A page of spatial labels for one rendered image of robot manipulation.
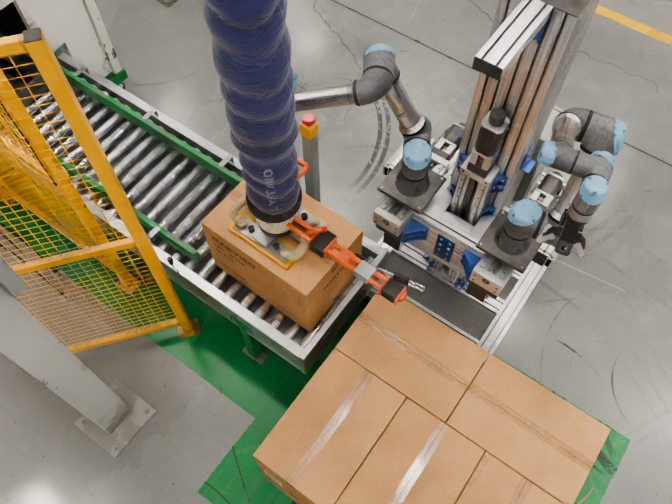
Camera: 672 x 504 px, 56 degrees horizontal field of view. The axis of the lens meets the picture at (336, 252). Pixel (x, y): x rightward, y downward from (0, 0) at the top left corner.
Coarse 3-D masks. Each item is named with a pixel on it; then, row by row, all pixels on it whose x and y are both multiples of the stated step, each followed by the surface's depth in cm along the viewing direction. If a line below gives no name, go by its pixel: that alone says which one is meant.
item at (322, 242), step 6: (318, 234) 258; (324, 234) 258; (330, 234) 258; (312, 240) 257; (318, 240) 256; (324, 240) 256; (330, 240) 256; (336, 240) 257; (312, 246) 255; (318, 246) 255; (324, 246) 255; (330, 246) 255; (318, 252) 257; (324, 252) 253
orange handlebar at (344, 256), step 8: (304, 168) 275; (296, 216) 263; (288, 224) 261; (304, 224) 261; (296, 232) 260; (304, 232) 260; (336, 248) 256; (344, 248) 255; (336, 256) 253; (344, 256) 253; (352, 256) 254; (344, 264) 252; (376, 272) 250; (368, 280) 249; (384, 280) 249
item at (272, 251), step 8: (248, 216) 277; (232, 224) 275; (248, 224) 275; (256, 224) 275; (240, 232) 273; (248, 232) 273; (248, 240) 271; (280, 240) 271; (256, 248) 270; (264, 248) 269; (272, 248) 269; (280, 248) 269; (288, 248) 269; (272, 256) 267; (280, 256) 267; (280, 264) 266; (288, 264) 266
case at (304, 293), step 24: (240, 192) 286; (216, 216) 280; (336, 216) 280; (216, 240) 283; (240, 240) 274; (288, 240) 274; (360, 240) 281; (216, 264) 312; (240, 264) 287; (264, 264) 268; (312, 264) 268; (336, 264) 271; (264, 288) 290; (288, 288) 268; (312, 288) 262; (336, 288) 291; (288, 312) 294; (312, 312) 281
